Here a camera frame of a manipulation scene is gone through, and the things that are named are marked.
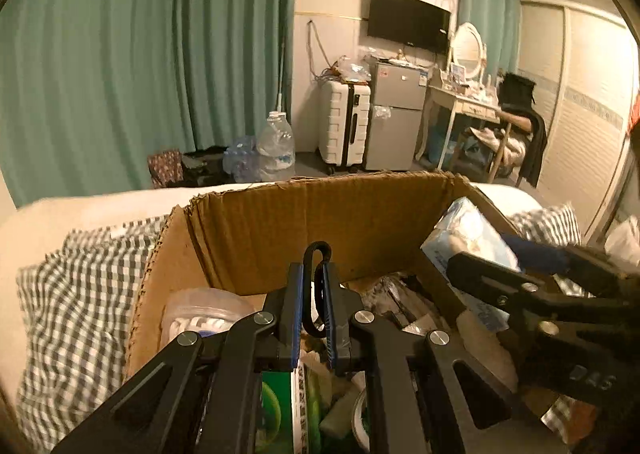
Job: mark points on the blue white tissue pack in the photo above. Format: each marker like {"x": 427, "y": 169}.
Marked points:
{"x": 465, "y": 239}

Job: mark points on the white tape roll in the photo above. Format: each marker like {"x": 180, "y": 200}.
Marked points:
{"x": 361, "y": 414}

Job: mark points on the white oval mirror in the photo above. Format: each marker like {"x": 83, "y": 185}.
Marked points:
{"x": 468, "y": 46}

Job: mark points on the green white box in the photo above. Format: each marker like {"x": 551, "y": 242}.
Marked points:
{"x": 275, "y": 409}

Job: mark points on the grey fridge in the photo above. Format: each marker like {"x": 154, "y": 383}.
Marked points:
{"x": 395, "y": 123}

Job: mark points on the dark bag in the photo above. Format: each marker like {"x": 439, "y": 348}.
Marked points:
{"x": 202, "y": 166}

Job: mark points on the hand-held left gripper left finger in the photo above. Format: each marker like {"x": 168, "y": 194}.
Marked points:
{"x": 295, "y": 314}

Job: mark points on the clear cotton swab jar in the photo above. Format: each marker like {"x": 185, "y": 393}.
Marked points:
{"x": 200, "y": 314}

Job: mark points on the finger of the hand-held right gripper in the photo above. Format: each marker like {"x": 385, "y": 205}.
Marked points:
{"x": 480, "y": 271}
{"x": 540, "y": 251}

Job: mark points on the patterned bag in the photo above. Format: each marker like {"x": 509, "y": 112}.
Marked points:
{"x": 165, "y": 166}

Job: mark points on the cardboard box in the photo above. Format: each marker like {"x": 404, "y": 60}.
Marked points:
{"x": 325, "y": 219}

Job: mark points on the black television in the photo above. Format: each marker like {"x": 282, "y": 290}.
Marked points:
{"x": 407, "y": 18}

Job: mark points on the white dressing table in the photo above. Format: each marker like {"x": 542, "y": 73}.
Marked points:
{"x": 462, "y": 101}

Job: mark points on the white plastic bag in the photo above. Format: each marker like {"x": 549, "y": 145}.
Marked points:
{"x": 622, "y": 236}

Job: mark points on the checked blanket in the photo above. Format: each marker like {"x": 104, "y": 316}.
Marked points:
{"x": 75, "y": 309}

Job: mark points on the crushed plastic bottles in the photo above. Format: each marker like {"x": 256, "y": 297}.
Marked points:
{"x": 240, "y": 156}

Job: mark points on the clear plastic bag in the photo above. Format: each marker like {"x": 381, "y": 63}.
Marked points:
{"x": 350, "y": 71}

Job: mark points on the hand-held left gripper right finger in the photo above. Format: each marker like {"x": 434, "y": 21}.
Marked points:
{"x": 327, "y": 314}

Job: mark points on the wooden chair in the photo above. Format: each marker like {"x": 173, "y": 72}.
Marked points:
{"x": 500, "y": 153}

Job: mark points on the white wardrobe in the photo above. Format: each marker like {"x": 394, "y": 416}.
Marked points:
{"x": 590, "y": 83}

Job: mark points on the chair with black clothes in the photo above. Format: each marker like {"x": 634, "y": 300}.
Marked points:
{"x": 517, "y": 88}

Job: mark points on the large water bottle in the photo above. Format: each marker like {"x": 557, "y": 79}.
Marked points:
{"x": 275, "y": 143}

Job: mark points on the wide green curtain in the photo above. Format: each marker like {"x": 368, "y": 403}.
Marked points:
{"x": 125, "y": 58}

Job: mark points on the white suitcase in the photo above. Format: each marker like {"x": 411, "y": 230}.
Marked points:
{"x": 337, "y": 123}

